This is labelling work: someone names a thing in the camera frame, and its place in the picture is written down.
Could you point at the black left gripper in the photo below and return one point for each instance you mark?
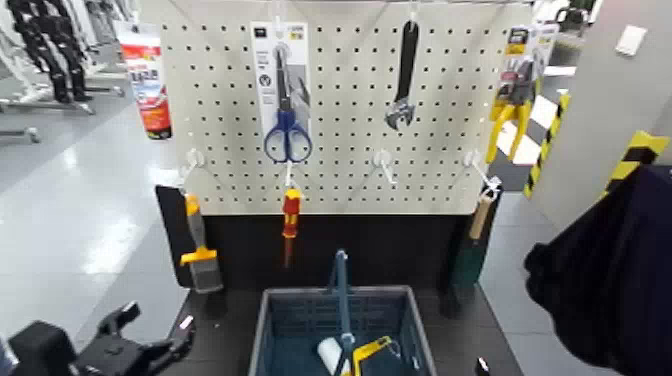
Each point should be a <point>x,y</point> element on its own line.
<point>120,357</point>

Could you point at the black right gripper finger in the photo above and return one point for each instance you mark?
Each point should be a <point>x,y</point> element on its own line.
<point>482,367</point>

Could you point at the yellow paint brush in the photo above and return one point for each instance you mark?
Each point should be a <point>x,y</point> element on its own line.
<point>204,273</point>

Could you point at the blue plastic crate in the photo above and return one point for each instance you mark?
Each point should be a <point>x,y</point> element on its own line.
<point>294,320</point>

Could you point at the yellow framed hand tool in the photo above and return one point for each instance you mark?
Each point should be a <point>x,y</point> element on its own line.
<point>367,349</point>

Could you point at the black display stand panel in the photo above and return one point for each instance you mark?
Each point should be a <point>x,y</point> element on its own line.
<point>378,246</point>

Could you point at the dark navy fabric mass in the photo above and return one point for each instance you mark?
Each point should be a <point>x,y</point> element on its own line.
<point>619,273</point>

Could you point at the white pegboard hook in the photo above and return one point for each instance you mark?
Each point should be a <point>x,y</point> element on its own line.
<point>475,159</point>
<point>288,176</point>
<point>195,156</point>
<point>383,157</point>

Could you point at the red and yellow screwdriver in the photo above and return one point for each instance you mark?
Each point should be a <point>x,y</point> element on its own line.
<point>292,210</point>

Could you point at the long yellow black hazard strip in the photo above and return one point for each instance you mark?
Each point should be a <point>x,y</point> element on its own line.
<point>546,142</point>

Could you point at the red and white tube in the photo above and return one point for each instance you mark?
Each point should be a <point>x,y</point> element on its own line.
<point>149,89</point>

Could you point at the grey metal stand base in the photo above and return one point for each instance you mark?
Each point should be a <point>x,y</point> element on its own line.
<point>52,106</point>

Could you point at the short yellow black hazard strip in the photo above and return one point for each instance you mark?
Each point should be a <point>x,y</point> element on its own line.
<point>638,152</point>

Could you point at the white perforated pegboard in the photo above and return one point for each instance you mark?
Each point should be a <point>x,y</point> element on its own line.
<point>341,105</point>

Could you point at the black humanoid robot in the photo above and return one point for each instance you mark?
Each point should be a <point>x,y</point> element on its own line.
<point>52,47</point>

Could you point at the black adjustable wrench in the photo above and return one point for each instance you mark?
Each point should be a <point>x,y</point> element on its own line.
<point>407,63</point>

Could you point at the black chair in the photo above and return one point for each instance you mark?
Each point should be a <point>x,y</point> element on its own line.
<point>572,16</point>

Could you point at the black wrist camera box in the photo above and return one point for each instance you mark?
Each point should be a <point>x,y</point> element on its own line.
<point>42,349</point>

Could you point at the white wall switch plate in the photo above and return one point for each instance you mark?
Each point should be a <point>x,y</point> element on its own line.
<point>631,40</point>

